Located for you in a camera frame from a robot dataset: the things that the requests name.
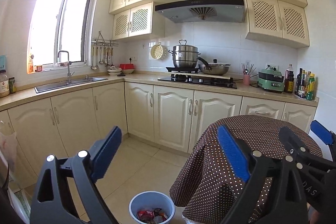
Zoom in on red plastic box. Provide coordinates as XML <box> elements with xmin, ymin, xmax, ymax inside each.
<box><xmin>119</xmin><ymin>63</ymin><xmax>136</xmax><ymax>75</ymax></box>

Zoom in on sliding window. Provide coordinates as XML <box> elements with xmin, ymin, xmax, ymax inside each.
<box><xmin>28</xmin><ymin>0</ymin><xmax>95</xmax><ymax>73</ymax></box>

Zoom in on blue plastic bin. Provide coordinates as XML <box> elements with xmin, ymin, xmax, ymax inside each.
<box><xmin>129</xmin><ymin>190</ymin><xmax>176</xmax><ymax>224</ymax></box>

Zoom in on plastic jar with red label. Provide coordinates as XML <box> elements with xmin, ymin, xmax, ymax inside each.
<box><xmin>0</xmin><ymin>70</ymin><xmax>11</xmax><ymax>98</ymax></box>

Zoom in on large cream lattice door cabinet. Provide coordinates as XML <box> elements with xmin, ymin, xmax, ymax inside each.
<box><xmin>245</xmin><ymin>0</ymin><xmax>310</xmax><ymax>49</ymax></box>

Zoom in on steel kitchen faucet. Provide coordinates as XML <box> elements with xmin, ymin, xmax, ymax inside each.
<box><xmin>57</xmin><ymin>50</ymin><xmax>75</xmax><ymax>84</ymax></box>

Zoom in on steel kitchen sink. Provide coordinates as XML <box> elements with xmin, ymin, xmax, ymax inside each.
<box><xmin>35</xmin><ymin>76</ymin><xmax>108</xmax><ymax>94</ymax></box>

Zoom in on set of hanging kitchen utensils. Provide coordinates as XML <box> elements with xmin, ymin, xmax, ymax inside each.
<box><xmin>91</xmin><ymin>46</ymin><xmax>116</xmax><ymax>71</ymax></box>

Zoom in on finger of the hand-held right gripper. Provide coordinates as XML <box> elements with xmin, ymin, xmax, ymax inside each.
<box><xmin>279</xmin><ymin>126</ymin><xmax>336</xmax><ymax>169</ymax></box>
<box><xmin>310</xmin><ymin>120</ymin><xmax>336</xmax><ymax>161</ymax></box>

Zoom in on translucent plastic bag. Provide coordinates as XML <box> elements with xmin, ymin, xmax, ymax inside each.
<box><xmin>0</xmin><ymin>120</ymin><xmax>18</xmax><ymax>180</ymax></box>

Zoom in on green plastic bottle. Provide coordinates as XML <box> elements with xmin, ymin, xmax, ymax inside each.
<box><xmin>306</xmin><ymin>73</ymin><xmax>316</xmax><ymax>101</ymax></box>

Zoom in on grey range hood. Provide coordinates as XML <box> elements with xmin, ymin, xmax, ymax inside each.
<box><xmin>154</xmin><ymin>0</ymin><xmax>246</xmax><ymax>24</ymax></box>

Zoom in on large soy sauce bottle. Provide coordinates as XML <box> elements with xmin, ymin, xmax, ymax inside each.
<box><xmin>285</xmin><ymin>64</ymin><xmax>295</xmax><ymax>94</ymax></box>

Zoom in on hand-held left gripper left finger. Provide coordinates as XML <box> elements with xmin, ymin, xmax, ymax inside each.
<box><xmin>30</xmin><ymin>126</ymin><xmax>122</xmax><ymax>224</ymax></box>

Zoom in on steel wall utensil rack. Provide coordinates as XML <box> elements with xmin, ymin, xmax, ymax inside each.
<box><xmin>92</xmin><ymin>31</ymin><xmax>119</xmax><ymax>47</ymax></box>

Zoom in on steel steamer pot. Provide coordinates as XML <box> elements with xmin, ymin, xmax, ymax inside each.
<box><xmin>168</xmin><ymin>40</ymin><xmax>201</xmax><ymax>69</ymax></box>

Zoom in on cream lower kitchen cabinets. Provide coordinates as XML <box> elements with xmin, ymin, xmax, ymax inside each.
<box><xmin>0</xmin><ymin>81</ymin><xmax>317</xmax><ymax>188</ymax></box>

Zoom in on red snack bag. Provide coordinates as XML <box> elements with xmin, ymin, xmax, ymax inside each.
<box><xmin>136</xmin><ymin>210</ymin><xmax>156</xmax><ymax>221</ymax></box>

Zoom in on steel wok with glass lid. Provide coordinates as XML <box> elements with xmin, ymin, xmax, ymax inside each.
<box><xmin>197</xmin><ymin>57</ymin><xmax>231</xmax><ymax>76</ymax></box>

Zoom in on small cream lattice door cabinet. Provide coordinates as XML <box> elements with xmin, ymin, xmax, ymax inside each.
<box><xmin>112</xmin><ymin>2</ymin><xmax>166</xmax><ymax>41</ymax></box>

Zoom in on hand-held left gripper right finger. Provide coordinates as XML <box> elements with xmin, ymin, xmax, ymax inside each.
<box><xmin>217</xmin><ymin>125</ymin><xmax>308</xmax><ymax>224</ymax></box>

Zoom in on bundle of chopsticks and spoons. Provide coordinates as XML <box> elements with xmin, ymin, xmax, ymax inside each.
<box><xmin>241</xmin><ymin>63</ymin><xmax>257</xmax><ymax>76</ymax></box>

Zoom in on beige kitchen countertop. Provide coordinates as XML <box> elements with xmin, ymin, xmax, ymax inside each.
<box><xmin>0</xmin><ymin>70</ymin><xmax>319</xmax><ymax>111</ymax></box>

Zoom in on round yellow perforated strainer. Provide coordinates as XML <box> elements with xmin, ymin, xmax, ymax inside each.
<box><xmin>150</xmin><ymin>43</ymin><xmax>168</xmax><ymax>61</ymax></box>

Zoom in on green electric cooker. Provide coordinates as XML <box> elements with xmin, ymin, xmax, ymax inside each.
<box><xmin>257</xmin><ymin>67</ymin><xmax>285</xmax><ymax>93</ymax></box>

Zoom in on dark glass bottle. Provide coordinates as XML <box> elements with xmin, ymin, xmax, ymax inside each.
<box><xmin>296</xmin><ymin>68</ymin><xmax>303</xmax><ymax>96</ymax></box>
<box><xmin>301</xmin><ymin>70</ymin><xmax>307</xmax><ymax>98</ymax></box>

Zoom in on black gas stove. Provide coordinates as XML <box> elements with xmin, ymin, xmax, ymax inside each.
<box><xmin>157</xmin><ymin>67</ymin><xmax>237</xmax><ymax>89</ymax></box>

